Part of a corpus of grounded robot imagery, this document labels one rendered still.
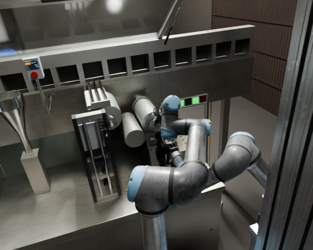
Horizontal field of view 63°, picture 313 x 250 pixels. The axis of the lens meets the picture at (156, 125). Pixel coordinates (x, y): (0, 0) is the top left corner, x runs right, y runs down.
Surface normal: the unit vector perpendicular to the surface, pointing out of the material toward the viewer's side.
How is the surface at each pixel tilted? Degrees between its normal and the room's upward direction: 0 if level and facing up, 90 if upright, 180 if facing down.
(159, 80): 90
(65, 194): 0
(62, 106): 90
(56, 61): 90
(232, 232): 0
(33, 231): 0
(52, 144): 90
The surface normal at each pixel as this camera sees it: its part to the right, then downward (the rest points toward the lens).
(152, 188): -0.19, -0.05
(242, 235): -0.07, -0.87
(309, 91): -0.94, 0.22
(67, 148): 0.30, 0.44
